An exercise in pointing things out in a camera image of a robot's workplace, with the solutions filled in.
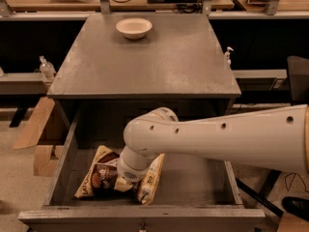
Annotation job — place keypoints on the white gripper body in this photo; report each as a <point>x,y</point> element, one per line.
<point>128,172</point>

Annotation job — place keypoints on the brown chip bag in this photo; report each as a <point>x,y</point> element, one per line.
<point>103,179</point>

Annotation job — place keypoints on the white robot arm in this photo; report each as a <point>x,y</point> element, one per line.
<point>275,139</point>

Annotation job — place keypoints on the open grey top drawer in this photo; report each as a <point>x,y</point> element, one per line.
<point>193,195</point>

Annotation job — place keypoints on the cardboard box pieces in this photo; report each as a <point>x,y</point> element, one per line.
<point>46,132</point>

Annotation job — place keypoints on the grey cabinet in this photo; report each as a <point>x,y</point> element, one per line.
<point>179,58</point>

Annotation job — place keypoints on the clear plastic bottle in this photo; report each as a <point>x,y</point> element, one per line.
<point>47,69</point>

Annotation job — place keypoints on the black stand legs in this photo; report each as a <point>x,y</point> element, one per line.
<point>261,195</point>

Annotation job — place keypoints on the white bowl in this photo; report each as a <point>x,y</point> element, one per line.
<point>134,28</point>

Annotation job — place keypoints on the white pump dispenser bottle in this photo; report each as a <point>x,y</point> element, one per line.
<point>227,54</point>

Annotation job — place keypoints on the wooden back table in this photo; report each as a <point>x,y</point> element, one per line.
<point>88,6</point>

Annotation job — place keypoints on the black shoe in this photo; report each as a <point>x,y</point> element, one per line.
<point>296,206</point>

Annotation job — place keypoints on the metal drawer handle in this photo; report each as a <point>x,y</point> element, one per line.
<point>142,227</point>

